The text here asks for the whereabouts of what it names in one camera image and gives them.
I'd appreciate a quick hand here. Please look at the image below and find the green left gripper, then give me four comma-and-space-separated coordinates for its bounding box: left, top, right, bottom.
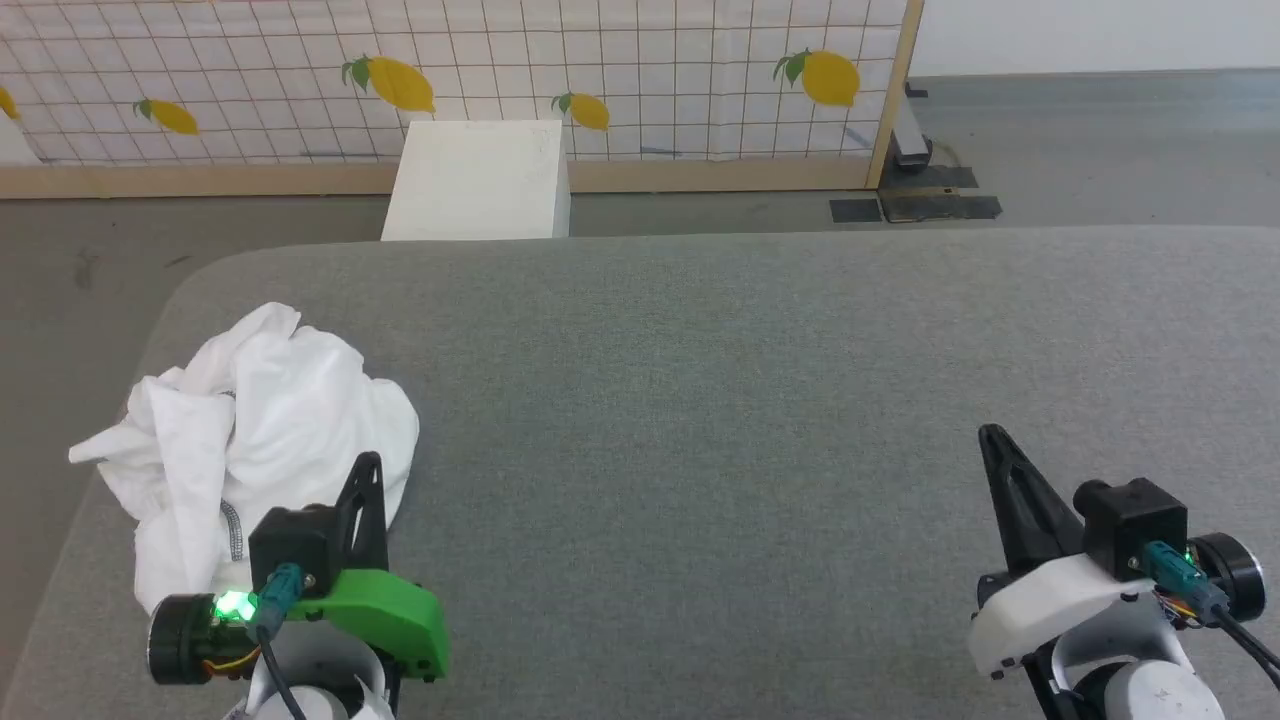
285, 451, 452, 683

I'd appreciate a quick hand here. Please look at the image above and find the white box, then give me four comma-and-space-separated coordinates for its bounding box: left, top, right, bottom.
380, 119, 572, 242

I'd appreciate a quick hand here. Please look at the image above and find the metal partition foot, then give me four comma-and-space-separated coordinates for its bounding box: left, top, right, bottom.
892, 84, 937, 172

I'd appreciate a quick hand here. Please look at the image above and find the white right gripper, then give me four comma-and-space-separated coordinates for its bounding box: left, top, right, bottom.
967, 424, 1169, 683

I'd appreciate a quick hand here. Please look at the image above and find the lemon print partition screen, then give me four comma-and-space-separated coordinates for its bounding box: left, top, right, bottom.
0, 0, 926, 200

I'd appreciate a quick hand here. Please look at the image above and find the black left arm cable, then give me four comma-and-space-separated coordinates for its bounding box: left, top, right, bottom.
246, 563, 309, 720

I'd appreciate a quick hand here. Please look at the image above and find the white shirt with grey stitching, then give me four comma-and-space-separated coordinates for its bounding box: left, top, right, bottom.
68, 302, 422, 617

